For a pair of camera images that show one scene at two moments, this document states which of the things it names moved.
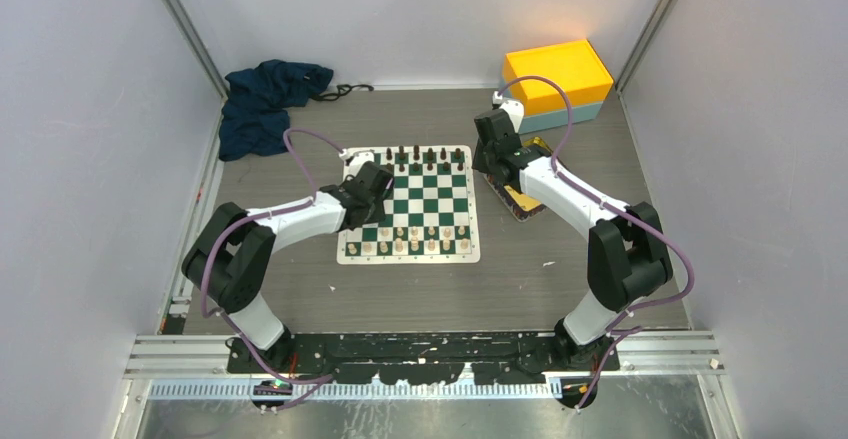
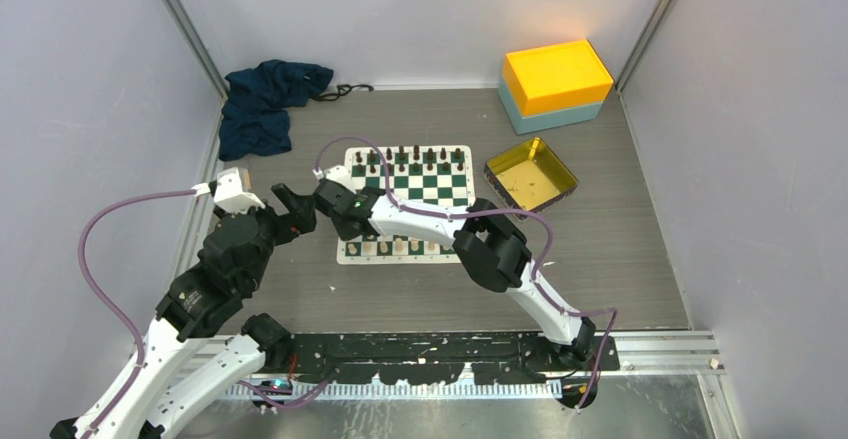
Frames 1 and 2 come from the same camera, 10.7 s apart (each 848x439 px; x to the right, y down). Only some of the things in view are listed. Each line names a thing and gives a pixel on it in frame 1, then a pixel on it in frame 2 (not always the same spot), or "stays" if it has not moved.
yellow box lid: (575, 65) stays
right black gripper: (479, 162) -> (342, 235)
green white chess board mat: (431, 213) stays
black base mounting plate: (495, 358) stays
